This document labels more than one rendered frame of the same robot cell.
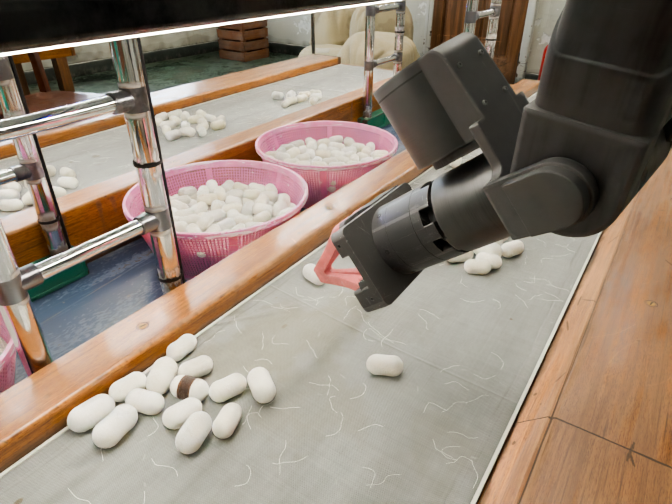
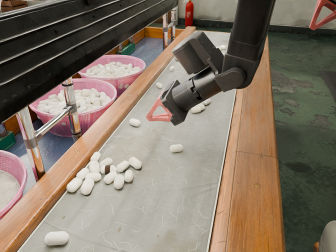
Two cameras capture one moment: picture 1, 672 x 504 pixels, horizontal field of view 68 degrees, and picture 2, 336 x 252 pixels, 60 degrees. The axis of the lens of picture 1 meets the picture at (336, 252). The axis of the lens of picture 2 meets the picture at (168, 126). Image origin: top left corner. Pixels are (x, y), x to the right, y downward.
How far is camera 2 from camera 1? 27 cm
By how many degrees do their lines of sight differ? 16
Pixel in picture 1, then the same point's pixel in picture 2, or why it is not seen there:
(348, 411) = (169, 165)
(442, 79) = (197, 46)
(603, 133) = (246, 60)
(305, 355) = (145, 151)
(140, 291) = (48, 145)
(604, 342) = (246, 127)
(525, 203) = (227, 81)
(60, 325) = not seen: hidden behind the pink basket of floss
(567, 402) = (240, 146)
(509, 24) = not seen: outside the picture
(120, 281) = not seen: hidden behind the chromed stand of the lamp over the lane
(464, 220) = (206, 89)
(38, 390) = (50, 180)
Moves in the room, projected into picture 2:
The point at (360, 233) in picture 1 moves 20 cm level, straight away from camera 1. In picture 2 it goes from (170, 98) to (149, 66)
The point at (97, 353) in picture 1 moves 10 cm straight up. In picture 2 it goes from (65, 164) to (56, 124)
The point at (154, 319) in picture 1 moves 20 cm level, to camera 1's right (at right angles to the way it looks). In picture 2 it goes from (80, 148) to (162, 134)
